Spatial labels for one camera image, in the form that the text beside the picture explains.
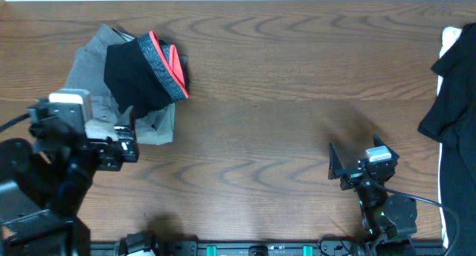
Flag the folded grey trousers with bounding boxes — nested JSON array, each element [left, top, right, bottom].
[[65, 25, 176, 145]]

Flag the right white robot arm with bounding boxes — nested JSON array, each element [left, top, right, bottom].
[[328, 135, 417, 255]]

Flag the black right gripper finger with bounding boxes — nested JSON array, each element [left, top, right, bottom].
[[373, 133, 390, 150], [328, 143, 344, 180]]

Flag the black garment pile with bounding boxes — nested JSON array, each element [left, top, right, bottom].
[[418, 23, 475, 255]]

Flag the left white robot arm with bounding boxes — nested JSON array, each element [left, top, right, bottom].
[[1, 99, 139, 255]]

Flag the black leggings red waistband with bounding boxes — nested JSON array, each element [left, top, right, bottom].
[[103, 31, 189, 118]]

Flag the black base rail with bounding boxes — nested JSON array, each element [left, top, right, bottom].
[[90, 231, 446, 256]]

